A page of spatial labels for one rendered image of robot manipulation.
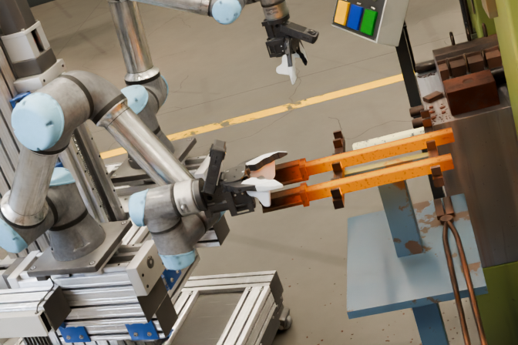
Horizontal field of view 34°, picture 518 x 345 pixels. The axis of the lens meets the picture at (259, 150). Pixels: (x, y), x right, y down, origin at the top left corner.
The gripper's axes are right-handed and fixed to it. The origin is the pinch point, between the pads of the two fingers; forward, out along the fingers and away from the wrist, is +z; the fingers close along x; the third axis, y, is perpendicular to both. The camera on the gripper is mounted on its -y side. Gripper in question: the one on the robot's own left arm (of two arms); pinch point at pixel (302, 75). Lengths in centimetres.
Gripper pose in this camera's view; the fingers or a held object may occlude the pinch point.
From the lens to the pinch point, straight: 268.8
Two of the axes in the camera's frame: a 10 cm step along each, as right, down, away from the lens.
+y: -9.1, 1.2, 4.0
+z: 2.9, 8.7, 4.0
